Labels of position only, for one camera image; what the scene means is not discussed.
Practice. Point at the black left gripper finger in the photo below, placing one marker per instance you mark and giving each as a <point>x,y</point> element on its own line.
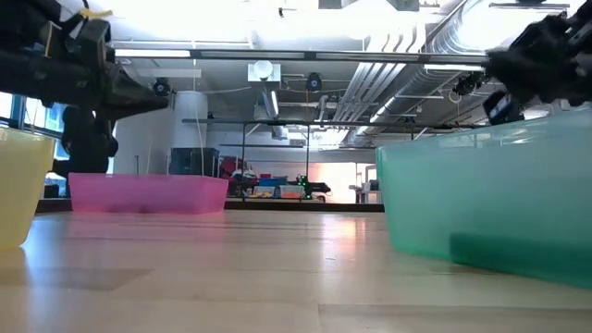
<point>134,97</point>

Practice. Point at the teal plastic bin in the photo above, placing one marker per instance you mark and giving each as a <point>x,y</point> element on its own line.
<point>490,194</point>

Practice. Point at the black background robot arm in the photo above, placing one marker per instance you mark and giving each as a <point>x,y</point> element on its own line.
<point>314,187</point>

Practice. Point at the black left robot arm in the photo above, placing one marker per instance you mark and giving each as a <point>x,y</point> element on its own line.
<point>23,55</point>

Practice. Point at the black round ceiling speaker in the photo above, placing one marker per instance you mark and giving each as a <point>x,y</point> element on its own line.
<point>313,82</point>
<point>161,87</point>

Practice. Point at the yellow label tag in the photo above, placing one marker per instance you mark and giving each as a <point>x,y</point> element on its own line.
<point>94,13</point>

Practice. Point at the white cylindrical column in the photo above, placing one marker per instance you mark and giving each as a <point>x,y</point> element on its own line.
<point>189,120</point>

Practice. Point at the person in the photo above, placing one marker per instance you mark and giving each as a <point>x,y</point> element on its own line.
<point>88,143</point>

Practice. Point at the short ceiling light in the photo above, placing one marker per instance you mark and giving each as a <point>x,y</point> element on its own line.
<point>453,67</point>

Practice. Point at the black equipment box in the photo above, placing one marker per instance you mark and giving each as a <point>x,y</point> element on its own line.
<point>194,162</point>

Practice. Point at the pink plastic bin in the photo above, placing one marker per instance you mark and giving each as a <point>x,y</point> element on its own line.
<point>148,194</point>

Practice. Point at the red and black machine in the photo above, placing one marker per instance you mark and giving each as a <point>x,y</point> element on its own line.
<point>236,173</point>

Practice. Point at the long ceiling light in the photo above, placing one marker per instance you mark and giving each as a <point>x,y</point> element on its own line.
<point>259,54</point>

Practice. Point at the white square ceiling lamp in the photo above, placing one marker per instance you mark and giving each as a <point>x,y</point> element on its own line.
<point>263,71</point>

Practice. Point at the yellow plastic bin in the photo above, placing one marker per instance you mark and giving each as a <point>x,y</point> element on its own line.
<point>20,189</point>

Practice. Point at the silver ventilation ducts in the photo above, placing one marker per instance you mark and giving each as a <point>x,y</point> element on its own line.
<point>384,88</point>

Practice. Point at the clear container yellow contents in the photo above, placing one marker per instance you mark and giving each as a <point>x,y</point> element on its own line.
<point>264,191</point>

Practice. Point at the blue storage container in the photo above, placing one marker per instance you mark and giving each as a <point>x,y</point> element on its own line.
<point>273,181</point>

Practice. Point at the clear container orange contents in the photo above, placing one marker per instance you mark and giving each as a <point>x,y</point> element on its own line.
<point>291,191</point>

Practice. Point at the black ceiling camera rig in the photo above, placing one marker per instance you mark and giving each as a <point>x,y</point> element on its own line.
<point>468,84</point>

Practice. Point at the black metal scaffold frame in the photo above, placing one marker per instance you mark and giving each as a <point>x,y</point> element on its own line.
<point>287,123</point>

